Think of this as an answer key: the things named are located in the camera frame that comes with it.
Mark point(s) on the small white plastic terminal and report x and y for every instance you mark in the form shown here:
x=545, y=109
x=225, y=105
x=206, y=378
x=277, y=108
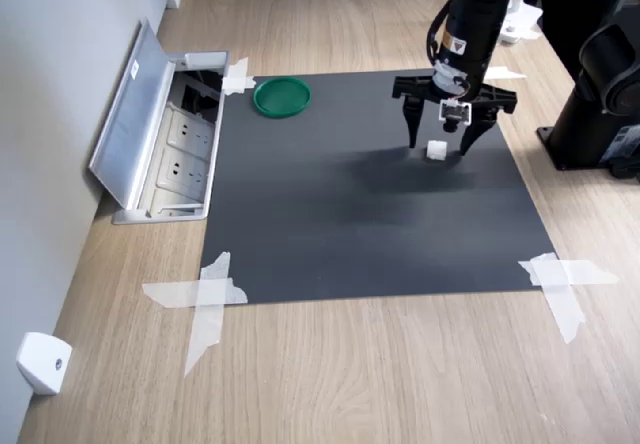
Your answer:
x=435, y=150

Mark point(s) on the round green lid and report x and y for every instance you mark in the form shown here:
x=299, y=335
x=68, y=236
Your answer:
x=281, y=96

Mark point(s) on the white masking tape patch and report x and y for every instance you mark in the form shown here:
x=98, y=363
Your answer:
x=207, y=294
x=236, y=78
x=502, y=73
x=562, y=284

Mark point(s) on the dark grey mat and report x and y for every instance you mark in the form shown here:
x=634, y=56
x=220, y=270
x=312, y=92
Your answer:
x=325, y=214

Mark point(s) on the person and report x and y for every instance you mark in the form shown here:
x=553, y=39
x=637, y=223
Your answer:
x=565, y=14

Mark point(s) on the white power socket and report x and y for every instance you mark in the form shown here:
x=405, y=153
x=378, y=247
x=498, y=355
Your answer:
x=189, y=131
x=182, y=171

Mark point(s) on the grey partition panel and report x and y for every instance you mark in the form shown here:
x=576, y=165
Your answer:
x=50, y=114

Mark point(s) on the small white camera box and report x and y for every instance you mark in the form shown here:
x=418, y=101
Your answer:
x=455, y=112

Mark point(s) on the small white taped bracket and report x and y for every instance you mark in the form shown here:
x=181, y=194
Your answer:
x=520, y=19

